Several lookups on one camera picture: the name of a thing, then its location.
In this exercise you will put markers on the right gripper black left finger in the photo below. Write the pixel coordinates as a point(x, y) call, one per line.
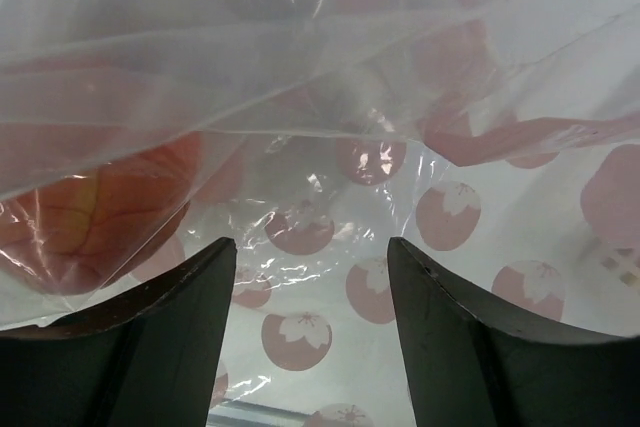
point(147, 357)

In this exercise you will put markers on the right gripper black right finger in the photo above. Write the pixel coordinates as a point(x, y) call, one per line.
point(474, 359)

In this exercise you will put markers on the clear zip top bag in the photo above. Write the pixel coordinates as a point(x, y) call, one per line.
point(490, 134)

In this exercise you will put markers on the pink fake peach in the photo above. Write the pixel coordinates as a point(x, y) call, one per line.
point(88, 230)

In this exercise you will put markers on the white plastic basket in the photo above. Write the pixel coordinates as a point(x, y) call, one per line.
point(616, 264)

